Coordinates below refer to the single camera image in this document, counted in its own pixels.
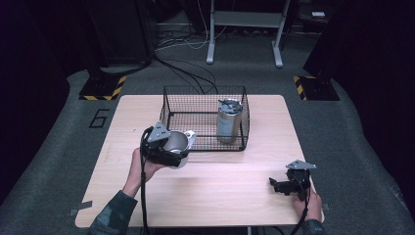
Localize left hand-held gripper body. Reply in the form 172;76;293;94
140;120;172;165

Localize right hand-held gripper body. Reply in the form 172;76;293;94
285;159;318;203

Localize steel mug with white handle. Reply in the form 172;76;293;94
161;129;198;170

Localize black wire basket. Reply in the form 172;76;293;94
158;84;252;153

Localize steel tumbler with lid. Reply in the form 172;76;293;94
215;98;245;145

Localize person's left hand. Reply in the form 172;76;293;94
127;147;168;192

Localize person's right hand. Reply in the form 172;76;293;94
292;188;324;223

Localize black base with yellow stripes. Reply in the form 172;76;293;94
78;73;127;102
293;74;341;102

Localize right hand-held gripper cable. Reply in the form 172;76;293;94
289;175;311;235

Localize hand-held gripper cable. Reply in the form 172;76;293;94
139;125;155;235
289;175;311;235

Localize left hand-held gripper cable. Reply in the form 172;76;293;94
139;125;155;235

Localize black floor cables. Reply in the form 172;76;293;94
152;53;219;96

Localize white floor cables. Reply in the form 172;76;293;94
155;0;228;52

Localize white metal desk frame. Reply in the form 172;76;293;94
206;0;292;69

